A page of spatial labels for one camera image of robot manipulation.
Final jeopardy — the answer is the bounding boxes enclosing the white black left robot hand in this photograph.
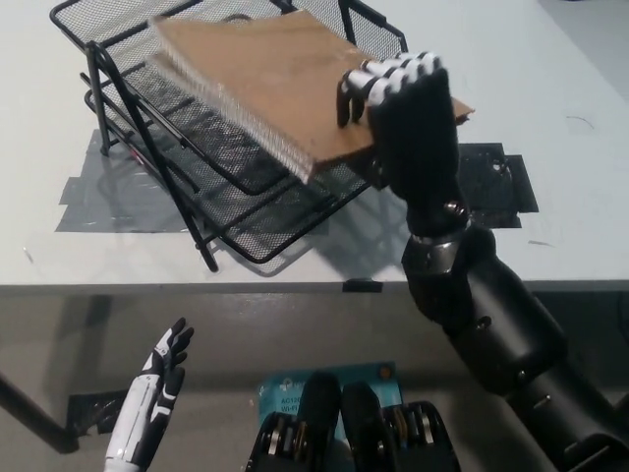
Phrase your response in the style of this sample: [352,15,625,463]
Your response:
[105,317,196,461]

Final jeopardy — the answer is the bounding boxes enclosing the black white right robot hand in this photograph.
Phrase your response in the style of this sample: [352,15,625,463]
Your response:
[336,51,468,238]

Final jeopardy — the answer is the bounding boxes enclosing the brown spiral notebook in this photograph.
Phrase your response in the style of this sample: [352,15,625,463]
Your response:
[149,10,477,184]

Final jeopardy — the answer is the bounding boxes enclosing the black mesh two-tier file tray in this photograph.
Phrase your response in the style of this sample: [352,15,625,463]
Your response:
[48,0,412,276]

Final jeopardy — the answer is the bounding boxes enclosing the black robot torso blocks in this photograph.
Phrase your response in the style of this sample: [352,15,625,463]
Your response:
[245,371,461,472]

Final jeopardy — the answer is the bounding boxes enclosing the black floor tape patch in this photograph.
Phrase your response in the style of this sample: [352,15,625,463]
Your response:
[68,390,132,437]

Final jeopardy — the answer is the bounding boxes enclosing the black tape square patch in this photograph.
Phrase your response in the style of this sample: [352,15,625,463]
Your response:
[456,142,541,230]

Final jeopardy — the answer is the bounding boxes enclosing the black table leg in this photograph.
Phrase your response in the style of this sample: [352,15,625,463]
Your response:
[0,372,78,451]

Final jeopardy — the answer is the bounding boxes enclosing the small black tape strip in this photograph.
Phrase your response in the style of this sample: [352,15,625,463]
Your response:
[342,278,383,294]

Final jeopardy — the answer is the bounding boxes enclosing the grey tape patch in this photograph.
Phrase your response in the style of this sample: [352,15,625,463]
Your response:
[53,128,329,234]

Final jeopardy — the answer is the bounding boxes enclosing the teal cardboard box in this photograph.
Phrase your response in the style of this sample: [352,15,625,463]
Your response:
[257,362,399,427]

